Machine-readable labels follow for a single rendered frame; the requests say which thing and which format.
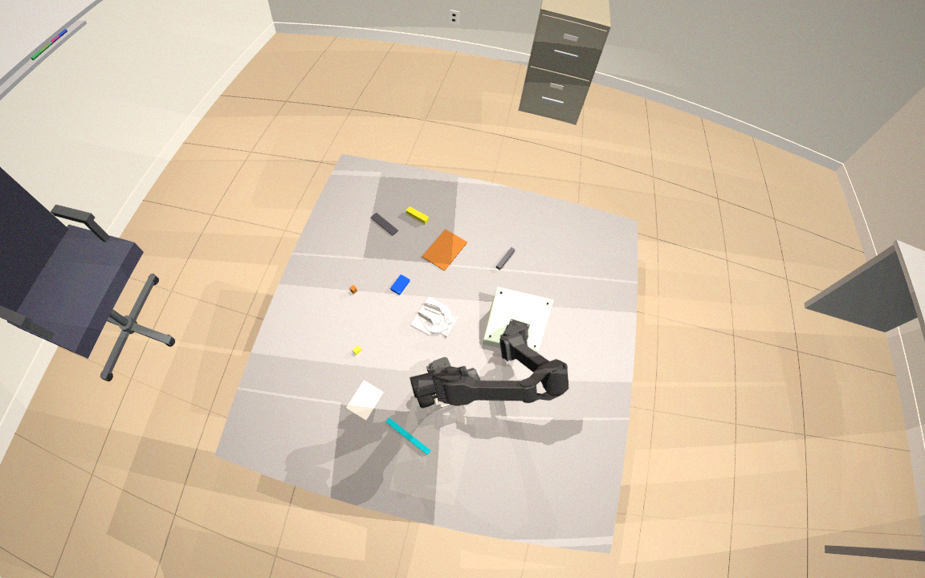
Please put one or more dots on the orange flat plate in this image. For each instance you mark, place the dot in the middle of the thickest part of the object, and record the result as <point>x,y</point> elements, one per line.
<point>444,249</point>

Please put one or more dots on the yellow rectangular block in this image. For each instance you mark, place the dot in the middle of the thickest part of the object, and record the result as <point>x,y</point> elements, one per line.
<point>415,214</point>

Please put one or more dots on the blue rectangular block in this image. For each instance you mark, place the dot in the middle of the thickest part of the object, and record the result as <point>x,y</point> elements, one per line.
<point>400,284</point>

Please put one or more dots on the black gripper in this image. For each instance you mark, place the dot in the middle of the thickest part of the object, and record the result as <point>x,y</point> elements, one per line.
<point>428,400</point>

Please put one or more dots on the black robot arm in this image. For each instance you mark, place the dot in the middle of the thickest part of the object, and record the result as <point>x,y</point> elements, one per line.
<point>454,386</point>

